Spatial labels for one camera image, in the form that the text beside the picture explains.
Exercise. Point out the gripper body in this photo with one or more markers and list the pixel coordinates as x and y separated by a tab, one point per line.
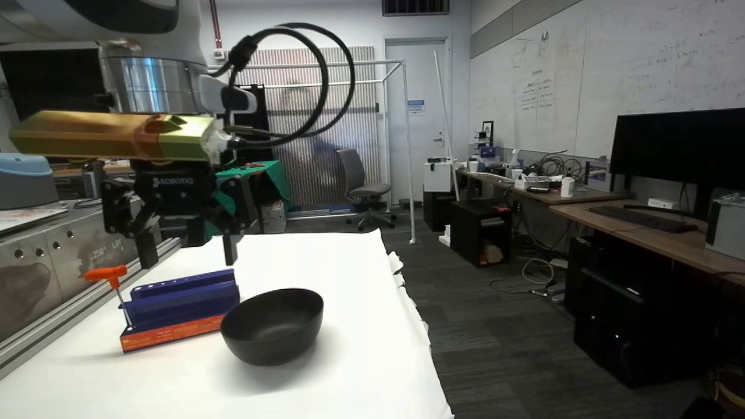
174	189

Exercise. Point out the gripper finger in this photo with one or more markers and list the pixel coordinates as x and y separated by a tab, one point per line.
131	215
236	203

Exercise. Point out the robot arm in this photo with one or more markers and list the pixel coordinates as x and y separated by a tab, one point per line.
145	81

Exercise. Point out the blue and orange toolbox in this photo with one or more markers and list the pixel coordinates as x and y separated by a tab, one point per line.
180	302

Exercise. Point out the black bowl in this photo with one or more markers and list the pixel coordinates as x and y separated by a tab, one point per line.
270	329

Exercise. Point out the grey metal cabinet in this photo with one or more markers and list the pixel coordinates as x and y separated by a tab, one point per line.
52	256

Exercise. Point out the blue grey device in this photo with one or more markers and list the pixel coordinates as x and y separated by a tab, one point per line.
26	180

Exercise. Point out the grey office chair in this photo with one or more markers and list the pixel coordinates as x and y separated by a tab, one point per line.
364	189

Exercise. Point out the white table cover sheet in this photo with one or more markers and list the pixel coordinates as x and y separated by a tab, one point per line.
349	326

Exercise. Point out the white door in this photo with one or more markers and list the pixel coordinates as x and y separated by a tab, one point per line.
428	145

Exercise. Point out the small white cabinet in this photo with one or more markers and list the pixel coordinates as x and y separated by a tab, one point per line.
437	176

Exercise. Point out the blue notice sign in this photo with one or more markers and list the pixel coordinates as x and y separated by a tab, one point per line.
416	107

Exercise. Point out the white pole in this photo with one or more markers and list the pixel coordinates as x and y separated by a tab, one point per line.
446	128

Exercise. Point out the black open cabinet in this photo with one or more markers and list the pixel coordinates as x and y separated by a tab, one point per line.
480	233

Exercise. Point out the ceiling vent grille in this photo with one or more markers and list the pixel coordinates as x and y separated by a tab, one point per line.
415	6

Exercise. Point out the white bottle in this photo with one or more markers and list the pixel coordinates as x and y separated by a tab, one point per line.
567	187

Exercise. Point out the whiteboard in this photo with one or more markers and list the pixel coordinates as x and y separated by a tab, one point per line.
611	70

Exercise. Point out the black keyboard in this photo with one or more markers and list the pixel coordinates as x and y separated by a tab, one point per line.
640	219

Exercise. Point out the black computer tower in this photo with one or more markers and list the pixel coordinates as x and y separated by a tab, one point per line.
634	320

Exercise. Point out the wooden desk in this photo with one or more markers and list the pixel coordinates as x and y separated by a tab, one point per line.
657	238

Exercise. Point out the black monitor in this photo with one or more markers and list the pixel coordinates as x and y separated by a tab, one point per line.
675	145

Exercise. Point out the white box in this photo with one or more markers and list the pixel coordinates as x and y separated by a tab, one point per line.
726	227

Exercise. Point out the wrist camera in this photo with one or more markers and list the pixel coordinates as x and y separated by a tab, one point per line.
87	135

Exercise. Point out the white pipe frame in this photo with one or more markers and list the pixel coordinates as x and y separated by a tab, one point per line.
407	145

